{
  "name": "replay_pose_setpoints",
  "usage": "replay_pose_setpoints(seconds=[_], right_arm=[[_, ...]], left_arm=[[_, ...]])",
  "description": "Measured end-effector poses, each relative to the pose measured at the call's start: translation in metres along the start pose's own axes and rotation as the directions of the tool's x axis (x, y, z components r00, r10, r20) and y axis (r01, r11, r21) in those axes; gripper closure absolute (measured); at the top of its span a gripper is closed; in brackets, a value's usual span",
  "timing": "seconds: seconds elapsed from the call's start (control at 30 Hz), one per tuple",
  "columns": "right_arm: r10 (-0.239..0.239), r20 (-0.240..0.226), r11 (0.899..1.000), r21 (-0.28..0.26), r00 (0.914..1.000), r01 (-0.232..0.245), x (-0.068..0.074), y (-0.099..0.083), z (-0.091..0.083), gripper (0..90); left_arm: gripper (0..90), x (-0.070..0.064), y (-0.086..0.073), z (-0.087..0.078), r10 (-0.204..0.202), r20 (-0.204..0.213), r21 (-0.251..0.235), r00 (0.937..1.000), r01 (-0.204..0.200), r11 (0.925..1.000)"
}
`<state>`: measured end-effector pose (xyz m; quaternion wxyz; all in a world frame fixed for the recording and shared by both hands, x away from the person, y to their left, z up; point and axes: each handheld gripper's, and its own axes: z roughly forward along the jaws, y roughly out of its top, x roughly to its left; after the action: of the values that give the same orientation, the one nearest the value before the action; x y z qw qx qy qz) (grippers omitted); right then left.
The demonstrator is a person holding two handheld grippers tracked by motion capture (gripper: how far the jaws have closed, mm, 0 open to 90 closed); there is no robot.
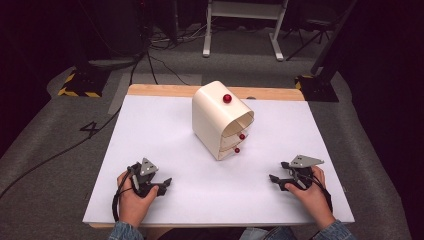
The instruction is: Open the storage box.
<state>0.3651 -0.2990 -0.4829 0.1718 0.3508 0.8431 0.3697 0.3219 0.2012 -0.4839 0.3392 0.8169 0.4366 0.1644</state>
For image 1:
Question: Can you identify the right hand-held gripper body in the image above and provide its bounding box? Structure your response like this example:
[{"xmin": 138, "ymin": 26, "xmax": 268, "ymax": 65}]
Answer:
[{"xmin": 288, "ymin": 154, "xmax": 325, "ymax": 191}]

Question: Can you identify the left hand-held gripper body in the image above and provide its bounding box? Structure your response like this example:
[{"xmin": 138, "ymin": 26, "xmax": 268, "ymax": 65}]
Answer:
[{"xmin": 127, "ymin": 157, "xmax": 160, "ymax": 198}]

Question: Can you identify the person's right hand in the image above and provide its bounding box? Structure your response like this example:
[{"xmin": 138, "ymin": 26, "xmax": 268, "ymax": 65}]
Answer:
[{"xmin": 284, "ymin": 165, "xmax": 336, "ymax": 231}]

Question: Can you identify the person's left hand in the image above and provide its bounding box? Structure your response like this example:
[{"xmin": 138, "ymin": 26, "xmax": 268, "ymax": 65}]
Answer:
[{"xmin": 117, "ymin": 171, "xmax": 160, "ymax": 228}]

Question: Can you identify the white table mat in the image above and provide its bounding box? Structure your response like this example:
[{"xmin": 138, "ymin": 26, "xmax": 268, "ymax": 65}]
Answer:
[{"xmin": 82, "ymin": 94, "xmax": 355, "ymax": 228}]

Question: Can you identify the person's jeans leg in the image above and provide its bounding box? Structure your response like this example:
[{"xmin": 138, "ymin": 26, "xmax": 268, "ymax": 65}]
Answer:
[{"xmin": 239, "ymin": 226, "xmax": 298, "ymax": 240}]

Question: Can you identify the cream drawer with red knob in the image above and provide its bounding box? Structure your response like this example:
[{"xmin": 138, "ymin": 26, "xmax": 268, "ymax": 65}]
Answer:
[
  {"xmin": 219, "ymin": 128, "xmax": 250, "ymax": 151},
  {"xmin": 218, "ymin": 143, "xmax": 243, "ymax": 162}
]

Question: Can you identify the black tape floor mark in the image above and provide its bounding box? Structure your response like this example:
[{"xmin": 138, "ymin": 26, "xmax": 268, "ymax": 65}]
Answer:
[{"xmin": 78, "ymin": 121, "xmax": 102, "ymax": 140}]

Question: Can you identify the cream mini drawer cabinet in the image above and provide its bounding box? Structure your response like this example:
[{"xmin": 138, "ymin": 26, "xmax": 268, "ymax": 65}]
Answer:
[{"xmin": 191, "ymin": 80, "xmax": 255, "ymax": 162}]

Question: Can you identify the black stand base striped tape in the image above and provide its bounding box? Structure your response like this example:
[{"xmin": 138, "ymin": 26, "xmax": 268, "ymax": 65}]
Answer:
[{"xmin": 57, "ymin": 67, "xmax": 112, "ymax": 99}]

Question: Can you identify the black tripod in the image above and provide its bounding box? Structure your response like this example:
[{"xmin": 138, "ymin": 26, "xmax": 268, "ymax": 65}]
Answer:
[{"xmin": 285, "ymin": 13, "xmax": 339, "ymax": 62}]

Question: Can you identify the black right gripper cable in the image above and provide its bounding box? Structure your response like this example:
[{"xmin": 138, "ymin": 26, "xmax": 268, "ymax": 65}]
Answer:
[{"xmin": 308, "ymin": 173, "xmax": 334, "ymax": 213}]

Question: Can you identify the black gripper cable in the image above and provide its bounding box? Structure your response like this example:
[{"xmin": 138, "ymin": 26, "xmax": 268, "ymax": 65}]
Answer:
[
  {"xmin": 308, "ymin": 173, "xmax": 334, "ymax": 213},
  {"xmin": 111, "ymin": 165, "xmax": 135, "ymax": 223}
]

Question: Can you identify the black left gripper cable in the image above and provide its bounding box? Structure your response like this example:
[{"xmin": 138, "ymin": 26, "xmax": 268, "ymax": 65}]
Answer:
[{"xmin": 111, "ymin": 165, "xmax": 135, "ymax": 223}]

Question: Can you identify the black stand with post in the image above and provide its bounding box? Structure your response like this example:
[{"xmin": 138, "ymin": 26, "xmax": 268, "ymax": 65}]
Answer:
[{"xmin": 294, "ymin": 0, "xmax": 359, "ymax": 103}]

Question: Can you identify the long black floor cable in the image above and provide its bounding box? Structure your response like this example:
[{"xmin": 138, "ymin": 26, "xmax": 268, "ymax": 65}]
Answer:
[{"xmin": 0, "ymin": 49, "xmax": 149, "ymax": 200}]

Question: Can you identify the thin black floor cable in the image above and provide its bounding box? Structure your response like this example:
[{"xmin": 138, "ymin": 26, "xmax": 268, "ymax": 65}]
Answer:
[{"xmin": 145, "ymin": 53, "xmax": 192, "ymax": 87}]

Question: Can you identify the white desk frame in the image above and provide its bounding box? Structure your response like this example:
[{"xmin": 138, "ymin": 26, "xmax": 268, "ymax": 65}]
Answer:
[{"xmin": 202, "ymin": 0, "xmax": 290, "ymax": 62}]

